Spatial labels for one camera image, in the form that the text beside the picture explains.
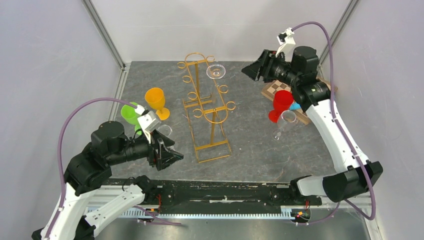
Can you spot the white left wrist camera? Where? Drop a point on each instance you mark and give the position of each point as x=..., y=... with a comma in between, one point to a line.
x=148, y=121

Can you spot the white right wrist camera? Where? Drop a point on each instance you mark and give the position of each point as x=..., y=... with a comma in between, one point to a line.
x=286, y=42

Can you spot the wooden chessboard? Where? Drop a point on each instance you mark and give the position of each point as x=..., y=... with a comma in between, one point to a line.
x=278, y=89

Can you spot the green wine glass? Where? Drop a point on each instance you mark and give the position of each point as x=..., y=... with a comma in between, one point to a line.
x=130, y=116

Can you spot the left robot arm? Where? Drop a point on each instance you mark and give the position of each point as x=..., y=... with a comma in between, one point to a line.
x=90, y=169

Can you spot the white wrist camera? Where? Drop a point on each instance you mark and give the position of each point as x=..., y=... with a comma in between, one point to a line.
x=286, y=42
x=148, y=121

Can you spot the red wine glass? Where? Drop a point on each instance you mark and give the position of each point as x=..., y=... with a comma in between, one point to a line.
x=282, y=101

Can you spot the clear wine glass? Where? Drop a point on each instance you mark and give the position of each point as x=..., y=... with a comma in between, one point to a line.
x=167, y=126
x=216, y=71
x=285, y=122

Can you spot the gold wire glass rack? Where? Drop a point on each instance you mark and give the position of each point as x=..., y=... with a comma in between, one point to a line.
x=213, y=108

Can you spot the orange wine glass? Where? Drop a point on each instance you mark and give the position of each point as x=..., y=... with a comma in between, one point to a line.
x=155, y=98

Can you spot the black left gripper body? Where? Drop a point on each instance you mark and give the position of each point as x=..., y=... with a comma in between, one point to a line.
x=152, y=149

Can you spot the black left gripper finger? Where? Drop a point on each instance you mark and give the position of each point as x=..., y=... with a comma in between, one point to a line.
x=167, y=156
x=165, y=134

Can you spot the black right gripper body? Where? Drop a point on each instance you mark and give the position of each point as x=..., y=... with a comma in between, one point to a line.
x=278, y=69

